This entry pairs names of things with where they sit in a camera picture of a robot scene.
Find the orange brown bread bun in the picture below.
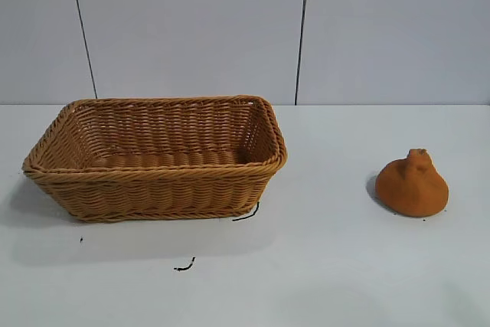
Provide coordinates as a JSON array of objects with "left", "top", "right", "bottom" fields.
[{"left": 374, "top": 148, "right": 449, "bottom": 216}]

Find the woven wicker rectangular basket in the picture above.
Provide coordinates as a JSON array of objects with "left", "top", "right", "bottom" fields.
[{"left": 21, "top": 93, "right": 289, "bottom": 223}]

